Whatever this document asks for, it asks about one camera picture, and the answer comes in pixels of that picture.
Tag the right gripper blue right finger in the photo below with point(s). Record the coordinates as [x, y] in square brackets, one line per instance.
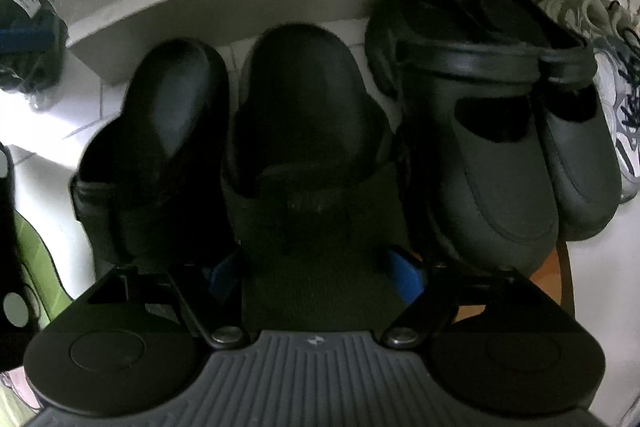
[437, 293]

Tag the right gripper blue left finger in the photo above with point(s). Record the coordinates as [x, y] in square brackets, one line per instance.
[154, 297]

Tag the black slipper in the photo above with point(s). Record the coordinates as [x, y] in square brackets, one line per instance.
[148, 186]

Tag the dark slipper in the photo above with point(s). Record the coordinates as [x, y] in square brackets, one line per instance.
[310, 181]

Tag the black chunky clog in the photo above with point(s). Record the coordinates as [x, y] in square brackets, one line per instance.
[471, 170]
[579, 149]

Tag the grey sneaker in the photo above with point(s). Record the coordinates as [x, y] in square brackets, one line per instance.
[612, 29]

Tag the orange cat-shaped floor mat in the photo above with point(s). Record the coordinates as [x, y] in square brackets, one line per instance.
[509, 298]

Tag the blue grey plastic bag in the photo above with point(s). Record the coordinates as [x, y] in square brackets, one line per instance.
[33, 44]

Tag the green leaf mat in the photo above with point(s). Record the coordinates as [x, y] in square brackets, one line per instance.
[45, 293]

